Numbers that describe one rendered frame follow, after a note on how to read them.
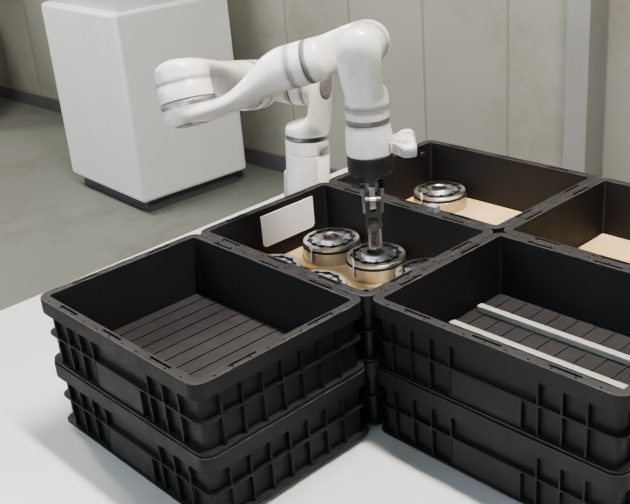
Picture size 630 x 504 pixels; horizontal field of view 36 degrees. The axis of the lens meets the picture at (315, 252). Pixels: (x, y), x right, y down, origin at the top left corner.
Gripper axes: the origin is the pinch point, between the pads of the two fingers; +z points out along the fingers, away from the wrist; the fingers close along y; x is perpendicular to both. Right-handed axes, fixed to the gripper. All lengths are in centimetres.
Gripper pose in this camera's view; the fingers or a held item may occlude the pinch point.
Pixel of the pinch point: (374, 233)
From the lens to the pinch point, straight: 159.1
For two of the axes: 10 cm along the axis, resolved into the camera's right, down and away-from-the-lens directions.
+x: 10.0, -0.6, -0.6
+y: -0.3, 4.2, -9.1
